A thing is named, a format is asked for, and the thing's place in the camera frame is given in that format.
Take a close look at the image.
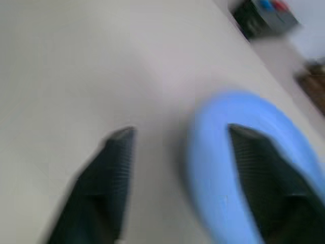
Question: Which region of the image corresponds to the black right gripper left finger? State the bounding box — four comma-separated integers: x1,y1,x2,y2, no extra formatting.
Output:
47,126,137,244

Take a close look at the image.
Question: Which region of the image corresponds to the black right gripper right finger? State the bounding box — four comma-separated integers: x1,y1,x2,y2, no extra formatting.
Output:
227,124,325,244

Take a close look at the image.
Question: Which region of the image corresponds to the light blue plate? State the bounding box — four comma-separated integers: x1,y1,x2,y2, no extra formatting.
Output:
181,88,325,244

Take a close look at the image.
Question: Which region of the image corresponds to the brown wooden peg rack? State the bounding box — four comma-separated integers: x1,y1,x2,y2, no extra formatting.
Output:
294,58,325,115

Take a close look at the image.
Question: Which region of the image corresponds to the black box with coloured buttons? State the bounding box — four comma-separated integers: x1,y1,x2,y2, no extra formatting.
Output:
232,0,290,28

